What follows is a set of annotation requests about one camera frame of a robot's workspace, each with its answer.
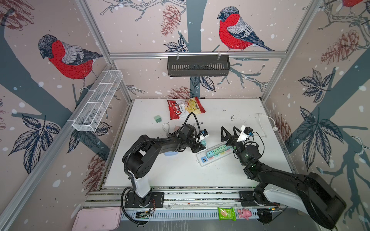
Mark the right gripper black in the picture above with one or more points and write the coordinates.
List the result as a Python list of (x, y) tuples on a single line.
[(234, 139)]

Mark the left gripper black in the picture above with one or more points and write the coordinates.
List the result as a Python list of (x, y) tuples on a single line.
[(197, 148)]

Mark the light green charger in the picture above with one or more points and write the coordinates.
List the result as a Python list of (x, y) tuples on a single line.
[(158, 119), (222, 148)]

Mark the green charger plug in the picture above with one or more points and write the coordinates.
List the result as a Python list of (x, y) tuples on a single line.
[(216, 151)]

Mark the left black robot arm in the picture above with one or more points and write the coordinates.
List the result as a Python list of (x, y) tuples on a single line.
[(141, 156)]

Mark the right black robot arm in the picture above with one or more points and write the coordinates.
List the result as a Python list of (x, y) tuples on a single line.
[(307, 193)]

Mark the long white power strip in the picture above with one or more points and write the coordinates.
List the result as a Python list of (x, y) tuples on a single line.
[(203, 160)]

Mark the red chips bag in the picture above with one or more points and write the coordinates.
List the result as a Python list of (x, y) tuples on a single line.
[(182, 107)]

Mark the green snack packet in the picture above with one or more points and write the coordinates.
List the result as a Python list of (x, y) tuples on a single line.
[(227, 214)]

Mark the pink pig toy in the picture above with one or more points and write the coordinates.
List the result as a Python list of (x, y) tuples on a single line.
[(244, 213)]

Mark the pink tray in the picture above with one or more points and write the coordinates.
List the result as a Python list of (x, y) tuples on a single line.
[(97, 219)]

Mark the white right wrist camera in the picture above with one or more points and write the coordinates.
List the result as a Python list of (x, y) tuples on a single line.
[(245, 133)]

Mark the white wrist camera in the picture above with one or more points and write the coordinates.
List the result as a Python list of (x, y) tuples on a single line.
[(245, 133), (203, 135)]

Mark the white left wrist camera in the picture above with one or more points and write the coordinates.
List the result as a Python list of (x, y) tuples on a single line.
[(203, 135)]

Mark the black wall basket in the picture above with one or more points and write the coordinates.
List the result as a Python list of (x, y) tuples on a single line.
[(198, 66)]

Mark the white wire shelf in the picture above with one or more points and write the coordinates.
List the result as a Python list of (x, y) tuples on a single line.
[(94, 110)]

